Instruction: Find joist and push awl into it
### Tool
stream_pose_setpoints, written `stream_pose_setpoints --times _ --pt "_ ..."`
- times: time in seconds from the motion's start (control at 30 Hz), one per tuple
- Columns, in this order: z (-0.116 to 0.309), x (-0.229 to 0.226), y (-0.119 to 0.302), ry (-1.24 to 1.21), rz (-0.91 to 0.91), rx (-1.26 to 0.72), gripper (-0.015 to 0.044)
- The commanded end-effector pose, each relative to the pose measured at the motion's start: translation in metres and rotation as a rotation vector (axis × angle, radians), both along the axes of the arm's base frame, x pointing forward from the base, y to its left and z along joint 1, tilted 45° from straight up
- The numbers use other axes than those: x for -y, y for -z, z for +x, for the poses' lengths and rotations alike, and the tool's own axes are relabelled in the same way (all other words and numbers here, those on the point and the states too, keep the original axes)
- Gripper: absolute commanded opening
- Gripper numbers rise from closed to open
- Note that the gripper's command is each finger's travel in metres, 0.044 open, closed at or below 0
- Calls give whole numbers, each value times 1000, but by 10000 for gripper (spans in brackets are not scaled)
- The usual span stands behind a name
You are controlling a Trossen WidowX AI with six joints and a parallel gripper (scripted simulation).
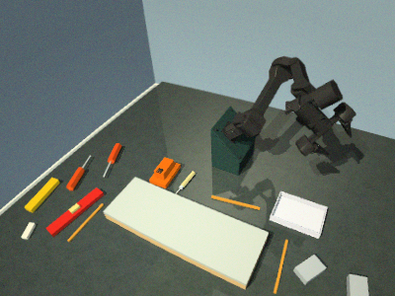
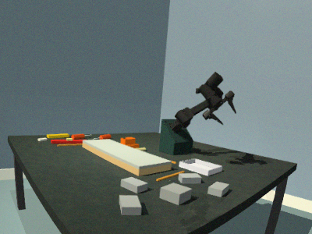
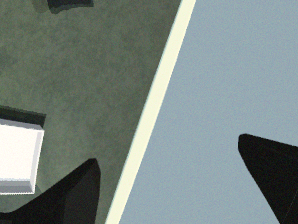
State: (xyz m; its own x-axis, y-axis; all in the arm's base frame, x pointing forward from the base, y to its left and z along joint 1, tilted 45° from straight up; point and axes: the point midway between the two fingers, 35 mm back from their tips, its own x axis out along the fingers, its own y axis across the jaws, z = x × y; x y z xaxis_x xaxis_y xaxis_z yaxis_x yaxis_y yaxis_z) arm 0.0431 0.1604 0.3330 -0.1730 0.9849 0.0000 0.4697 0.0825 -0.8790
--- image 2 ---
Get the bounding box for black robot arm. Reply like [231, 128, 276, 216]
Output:
[169, 72, 223, 133]

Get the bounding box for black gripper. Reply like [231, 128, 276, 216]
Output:
[203, 91, 236, 125]

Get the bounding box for white shallow rectangular tray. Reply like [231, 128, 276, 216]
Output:
[179, 158, 222, 176]

